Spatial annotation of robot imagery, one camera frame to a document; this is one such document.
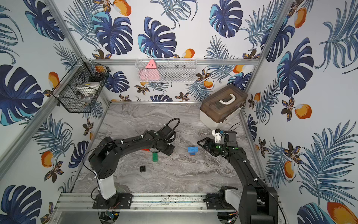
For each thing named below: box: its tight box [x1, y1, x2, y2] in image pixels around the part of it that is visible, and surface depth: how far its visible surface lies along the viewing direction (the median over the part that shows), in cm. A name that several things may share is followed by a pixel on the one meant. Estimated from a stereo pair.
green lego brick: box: [152, 152, 159, 162], surface depth 91 cm
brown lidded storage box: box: [199, 84, 248, 131], surface depth 97 cm
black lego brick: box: [139, 165, 146, 173], surface depth 86 cm
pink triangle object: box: [138, 59, 160, 81], surface depth 92 cm
